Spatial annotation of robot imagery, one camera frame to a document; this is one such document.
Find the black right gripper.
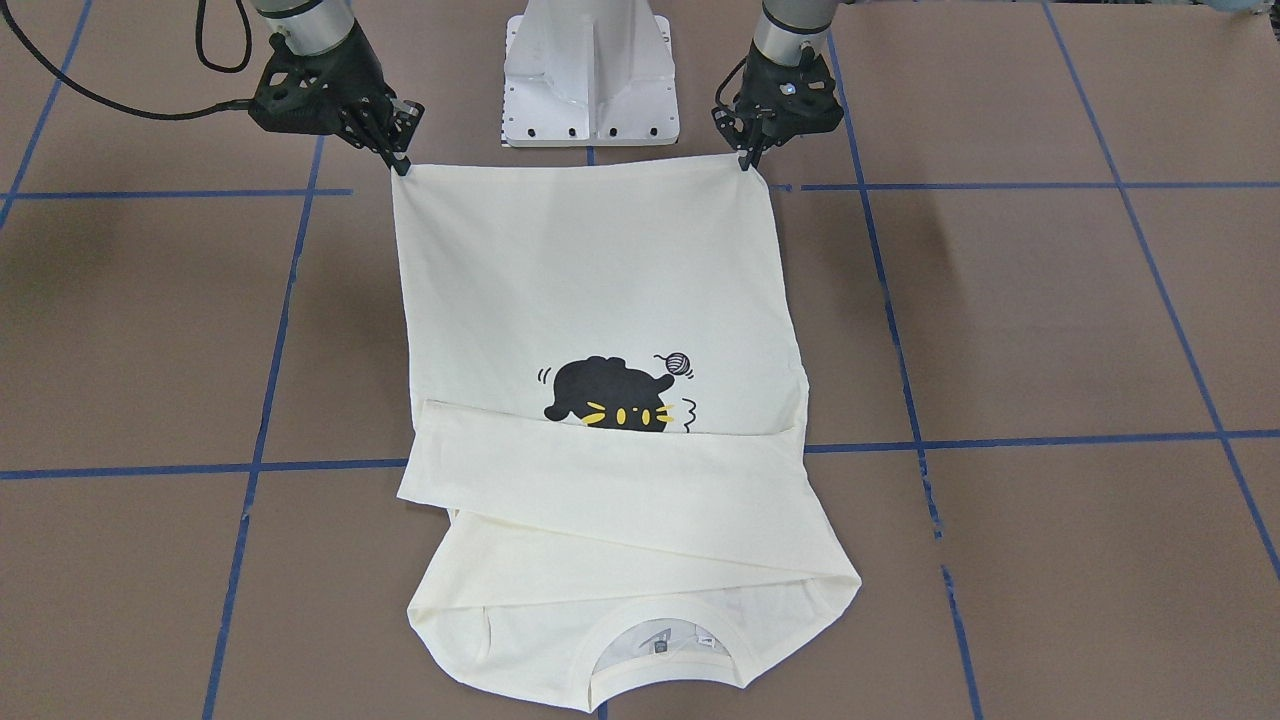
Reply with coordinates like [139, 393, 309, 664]
[248, 26, 424, 177]

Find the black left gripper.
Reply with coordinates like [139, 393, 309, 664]
[712, 50, 845, 172]

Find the cream long-sleeve cat shirt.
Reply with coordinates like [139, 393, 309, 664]
[390, 154, 861, 711]

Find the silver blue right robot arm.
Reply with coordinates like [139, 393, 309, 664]
[248, 1, 424, 176]

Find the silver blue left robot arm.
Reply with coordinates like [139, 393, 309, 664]
[712, 1, 845, 170]

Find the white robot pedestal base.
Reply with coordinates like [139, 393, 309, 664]
[500, 1, 681, 149]

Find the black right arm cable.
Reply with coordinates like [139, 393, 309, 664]
[0, 0, 276, 122]

